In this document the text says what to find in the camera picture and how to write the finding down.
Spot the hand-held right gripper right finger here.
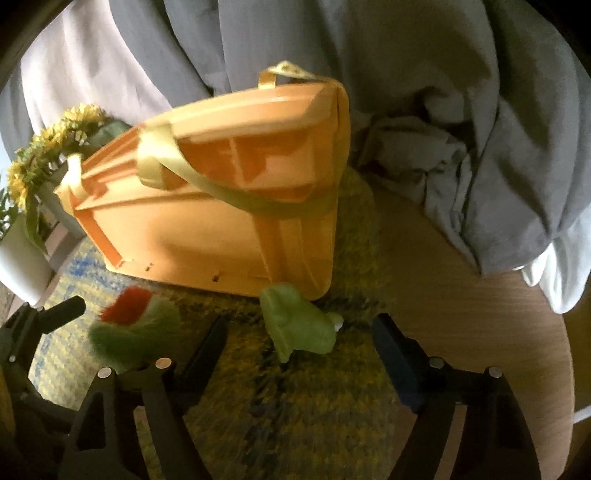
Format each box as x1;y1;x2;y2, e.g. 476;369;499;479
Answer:
372;314;541;480

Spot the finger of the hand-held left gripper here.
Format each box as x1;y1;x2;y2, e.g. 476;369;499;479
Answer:
35;296;87;333

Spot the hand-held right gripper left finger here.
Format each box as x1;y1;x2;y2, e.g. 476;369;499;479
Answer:
58;316;229;480

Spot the green and red knitted toy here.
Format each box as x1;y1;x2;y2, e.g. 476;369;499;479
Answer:
89;286;181;374

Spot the light green plush toy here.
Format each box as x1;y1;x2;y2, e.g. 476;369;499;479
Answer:
259;284;343;363

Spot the orange plastic basket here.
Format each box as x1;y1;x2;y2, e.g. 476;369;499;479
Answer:
54;61;352;300

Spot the tall white vase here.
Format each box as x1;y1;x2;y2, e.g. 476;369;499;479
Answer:
0;215;54;305

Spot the yellow blue plaid mat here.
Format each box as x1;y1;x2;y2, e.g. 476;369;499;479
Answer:
34;166;402;480

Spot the yellow sunflower bouquet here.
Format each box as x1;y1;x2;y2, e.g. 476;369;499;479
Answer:
7;104;132;208

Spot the white sheer curtain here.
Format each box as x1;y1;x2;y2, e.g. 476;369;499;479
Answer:
522;231;591;315

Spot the narrow grey curtain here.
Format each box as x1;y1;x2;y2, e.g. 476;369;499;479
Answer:
0;69;47;155

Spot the pale pink curtain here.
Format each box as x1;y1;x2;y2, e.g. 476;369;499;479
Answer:
21;0;218;134

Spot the wide grey curtain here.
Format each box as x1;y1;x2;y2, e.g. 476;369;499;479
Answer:
161;0;591;278

